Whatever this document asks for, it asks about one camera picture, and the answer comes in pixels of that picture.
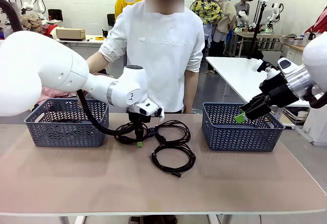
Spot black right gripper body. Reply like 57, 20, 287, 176
259, 74, 299, 107

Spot black power cord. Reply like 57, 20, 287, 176
149, 119, 191, 143
113, 121, 154, 144

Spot red hanging cloth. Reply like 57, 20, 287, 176
305, 6, 327, 34

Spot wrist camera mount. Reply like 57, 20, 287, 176
251, 59, 282, 81
150, 106, 166, 122

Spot person's right forearm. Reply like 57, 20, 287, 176
85, 52, 114, 74

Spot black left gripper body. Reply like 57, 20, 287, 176
127, 111, 151, 133

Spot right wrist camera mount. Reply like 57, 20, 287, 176
251, 59, 282, 81

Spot mannequin in floral shirt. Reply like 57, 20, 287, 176
190, 0, 223, 73

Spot mannequin in yellow hoodie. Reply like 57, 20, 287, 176
114, 0, 144, 22

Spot pink checkered cloth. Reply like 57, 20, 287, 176
42, 86, 78, 99

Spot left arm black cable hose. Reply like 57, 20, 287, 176
0, 0, 138, 136

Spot mannequin in beige jacket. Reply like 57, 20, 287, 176
214, 0, 238, 56

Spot black USB cable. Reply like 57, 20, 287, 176
150, 143, 196, 178

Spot white wooden-top counter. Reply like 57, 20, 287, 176
281, 39, 309, 66

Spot storage shelf with boxes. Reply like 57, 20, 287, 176
282, 106, 311, 130

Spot person's left forearm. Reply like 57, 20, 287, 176
183, 68, 200, 114

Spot white table leg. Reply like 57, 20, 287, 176
58, 215, 86, 224
208, 213, 232, 224

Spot black tripod stand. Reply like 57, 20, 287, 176
249, 1, 268, 60

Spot background person in dark top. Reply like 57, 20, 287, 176
235, 0, 250, 14

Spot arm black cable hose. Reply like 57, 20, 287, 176
0, 0, 138, 136
303, 85, 327, 109

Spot black office chair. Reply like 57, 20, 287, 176
107, 13, 117, 28
48, 9, 63, 22

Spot heap of patterned clothes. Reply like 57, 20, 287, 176
20, 13, 58, 38

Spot grey-blue plastic basket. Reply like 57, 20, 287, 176
24, 98, 110, 148
201, 102, 286, 153

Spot brown cardboard box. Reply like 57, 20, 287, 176
55, 28, 86, 40

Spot grey robot workbench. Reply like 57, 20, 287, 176
233, 29, 283, 58

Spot person in white sweatshirt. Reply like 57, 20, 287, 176
98, 0, 206, 114

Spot white work table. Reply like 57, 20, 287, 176
55, 34, 107, 56

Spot white background table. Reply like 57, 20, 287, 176
205, 56, 311, 107

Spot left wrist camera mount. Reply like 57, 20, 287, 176
150, 106, 166, 122

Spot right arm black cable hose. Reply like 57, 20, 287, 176
303, 85, 327, 109

